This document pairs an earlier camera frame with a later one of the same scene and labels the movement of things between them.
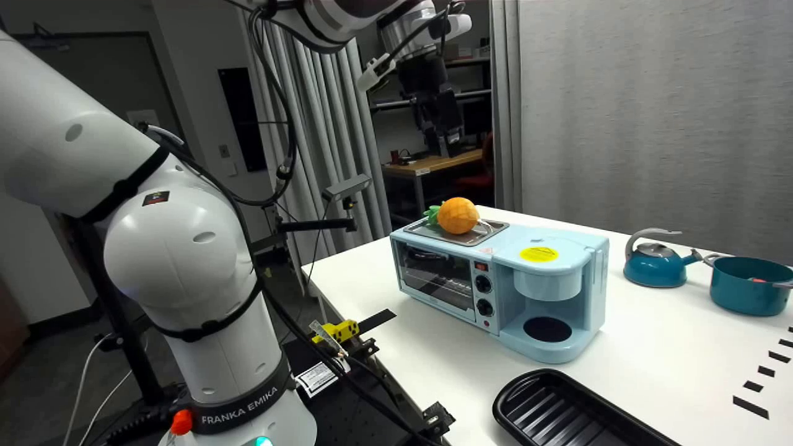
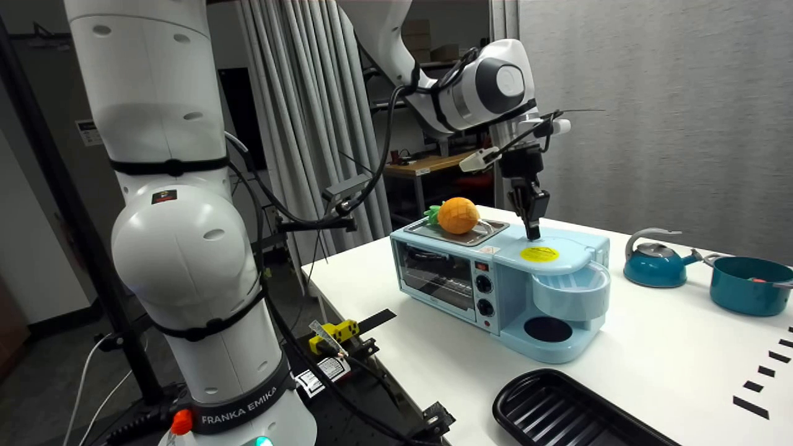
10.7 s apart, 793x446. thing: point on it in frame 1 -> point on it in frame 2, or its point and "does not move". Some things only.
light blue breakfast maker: x=530 y=287 does not move
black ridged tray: x=540 y=406 does not move
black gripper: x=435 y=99 -> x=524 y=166
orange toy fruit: x=457 y=214 does not move
